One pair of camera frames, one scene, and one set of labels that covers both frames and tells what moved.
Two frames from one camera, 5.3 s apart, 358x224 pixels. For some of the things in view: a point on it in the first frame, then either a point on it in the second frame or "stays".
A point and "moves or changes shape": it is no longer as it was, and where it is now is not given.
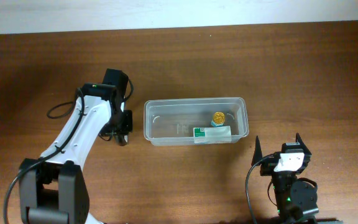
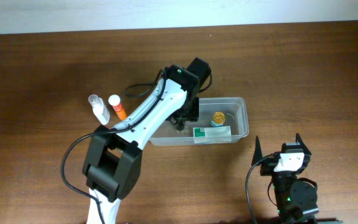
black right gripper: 268,165 stays
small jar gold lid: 219,119 stays
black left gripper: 127,127 → 193,116
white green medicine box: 213,134 stays
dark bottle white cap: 122,139 moves or changes shape
